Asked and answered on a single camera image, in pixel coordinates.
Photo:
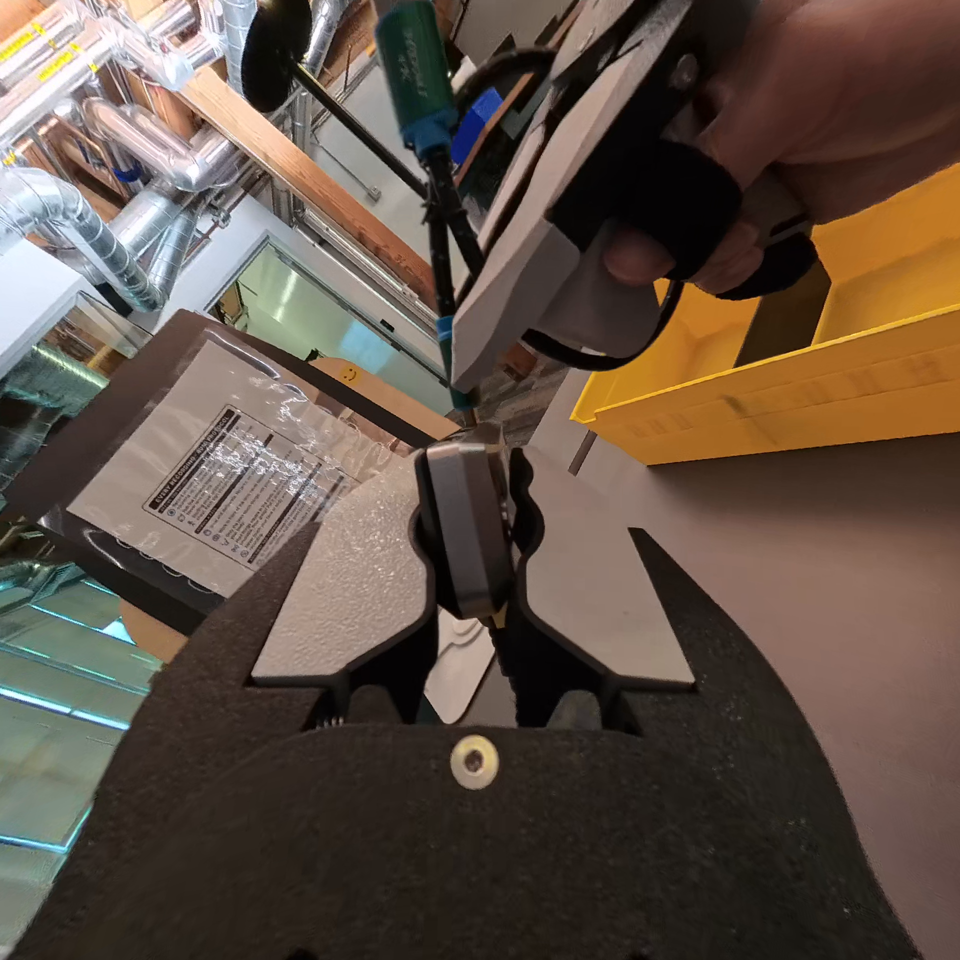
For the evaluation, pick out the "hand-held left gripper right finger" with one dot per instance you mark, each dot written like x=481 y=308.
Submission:
x=592 y=592

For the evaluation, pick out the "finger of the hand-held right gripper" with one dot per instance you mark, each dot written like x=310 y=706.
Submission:
x=521 y=180
x=510 y=315

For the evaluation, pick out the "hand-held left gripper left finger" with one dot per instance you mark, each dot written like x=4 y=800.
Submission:
x=352 y=585

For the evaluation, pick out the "grey HDMI switch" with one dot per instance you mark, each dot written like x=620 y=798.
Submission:
x=472 y=525

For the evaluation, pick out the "person's right hand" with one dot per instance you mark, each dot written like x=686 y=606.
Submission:
x=825 y=90

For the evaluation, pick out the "yellow smiley sticker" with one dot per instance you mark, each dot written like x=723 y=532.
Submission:
x=347 y=373

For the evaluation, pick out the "laminated instruction sheet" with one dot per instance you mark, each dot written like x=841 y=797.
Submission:
x=150 y=487

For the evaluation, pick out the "yellow plastic bin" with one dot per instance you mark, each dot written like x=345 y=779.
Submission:
x=787 y=405

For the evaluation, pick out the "black floor stand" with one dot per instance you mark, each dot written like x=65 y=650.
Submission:
x=274 y=52

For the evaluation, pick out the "large window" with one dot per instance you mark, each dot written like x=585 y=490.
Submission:
x=60 y=675

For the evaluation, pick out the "instruction sheet on stand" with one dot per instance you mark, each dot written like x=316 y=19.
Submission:
x=150 y=352

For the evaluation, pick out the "silver ceiling ducts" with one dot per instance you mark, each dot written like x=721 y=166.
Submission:
x=60 y=217

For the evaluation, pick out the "wooden post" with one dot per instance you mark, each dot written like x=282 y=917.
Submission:
x=300 y=172

